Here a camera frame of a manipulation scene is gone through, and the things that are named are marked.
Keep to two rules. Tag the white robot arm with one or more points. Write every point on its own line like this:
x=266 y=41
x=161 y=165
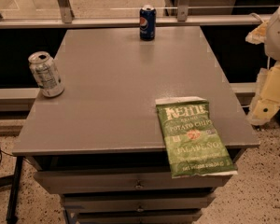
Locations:
x=267 y=33

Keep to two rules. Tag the silver green soda can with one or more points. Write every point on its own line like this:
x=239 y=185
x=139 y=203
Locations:
x=46 y=74

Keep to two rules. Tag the blue pepsi can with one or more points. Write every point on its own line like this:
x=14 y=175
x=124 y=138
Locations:
x=147 y=22

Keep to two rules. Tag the top grey drawer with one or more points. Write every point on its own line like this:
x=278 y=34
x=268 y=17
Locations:
x=131 y=179

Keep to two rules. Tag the green jalapeno chip bag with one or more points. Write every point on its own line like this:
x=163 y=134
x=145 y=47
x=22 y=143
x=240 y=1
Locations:
x=191 y=139

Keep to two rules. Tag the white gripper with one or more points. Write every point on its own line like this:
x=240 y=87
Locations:
x=279 y=36

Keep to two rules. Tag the middle grey drawer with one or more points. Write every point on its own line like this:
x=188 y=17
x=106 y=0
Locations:
x=138 y=201

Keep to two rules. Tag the bottom grey drawer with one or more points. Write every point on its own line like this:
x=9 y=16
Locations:
x=186 y=216

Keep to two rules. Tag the metal railing post left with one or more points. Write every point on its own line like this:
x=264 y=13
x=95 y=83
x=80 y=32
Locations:
x=67 y=14

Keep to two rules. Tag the black metal stand leg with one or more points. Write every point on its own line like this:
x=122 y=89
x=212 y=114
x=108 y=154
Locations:
x=13 y=197

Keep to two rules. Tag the grey drawer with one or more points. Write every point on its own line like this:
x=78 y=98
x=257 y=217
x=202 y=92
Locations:
x=138 y=201
x=186 y=216
x=131 y=179

